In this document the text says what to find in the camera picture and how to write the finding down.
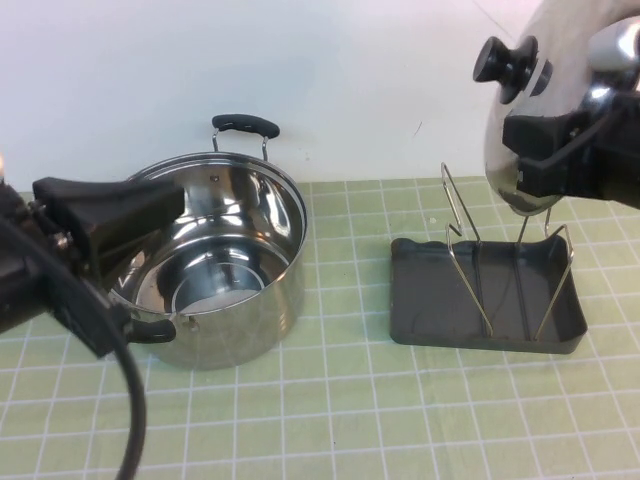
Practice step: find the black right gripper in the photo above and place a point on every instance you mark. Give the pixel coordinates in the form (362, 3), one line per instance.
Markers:
(620, 155)

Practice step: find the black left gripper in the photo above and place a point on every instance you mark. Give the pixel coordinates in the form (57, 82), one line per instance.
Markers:
(30, 260)

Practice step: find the black plastic drip tray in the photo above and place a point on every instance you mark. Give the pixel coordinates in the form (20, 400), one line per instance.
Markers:
(430, 300)

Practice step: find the green checked tablecloth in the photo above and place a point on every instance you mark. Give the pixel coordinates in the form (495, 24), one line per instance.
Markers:
(350, 425)

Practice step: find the stainless steel lid black knob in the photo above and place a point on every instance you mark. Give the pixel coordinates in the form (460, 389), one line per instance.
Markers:
(555, 75)

